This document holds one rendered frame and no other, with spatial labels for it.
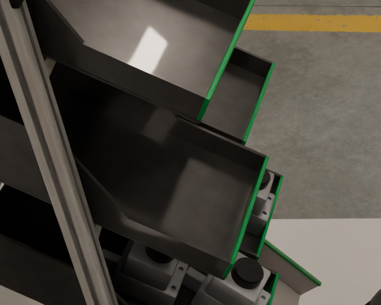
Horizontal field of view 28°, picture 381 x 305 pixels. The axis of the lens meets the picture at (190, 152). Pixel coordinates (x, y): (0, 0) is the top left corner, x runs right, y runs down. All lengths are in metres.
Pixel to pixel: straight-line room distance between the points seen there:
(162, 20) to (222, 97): 0.21
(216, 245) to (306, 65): 2.64
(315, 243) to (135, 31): 0.81
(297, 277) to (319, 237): 0.29
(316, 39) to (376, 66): 0.33
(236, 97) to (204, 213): 0.17
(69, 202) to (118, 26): 0.13
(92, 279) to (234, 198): 0.14
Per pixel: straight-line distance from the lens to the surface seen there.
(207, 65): 0.55
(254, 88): 0.80
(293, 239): 1.31
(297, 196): 2.62
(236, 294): 0.72
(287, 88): 3.12
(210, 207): 0.65
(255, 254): 0.82
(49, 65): 0.53
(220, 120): 0.75
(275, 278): 0.80
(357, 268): 1.27
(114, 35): 0.55
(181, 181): 0.66
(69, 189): 0.55
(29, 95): 0.51
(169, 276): 0.71
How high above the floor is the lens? 1.82
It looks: 40 degrees down
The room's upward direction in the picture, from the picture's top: 10 degrees counter-clockwise
